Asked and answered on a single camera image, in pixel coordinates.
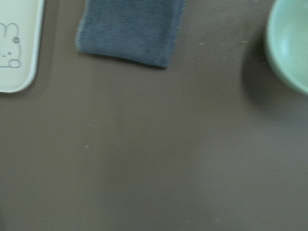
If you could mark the grey folded cloth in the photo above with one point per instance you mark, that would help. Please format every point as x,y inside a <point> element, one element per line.
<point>143,31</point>

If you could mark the mint green bowl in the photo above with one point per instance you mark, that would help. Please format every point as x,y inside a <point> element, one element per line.
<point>286,43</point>

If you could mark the cream rabbit tray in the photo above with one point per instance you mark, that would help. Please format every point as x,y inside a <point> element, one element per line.
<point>20,33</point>

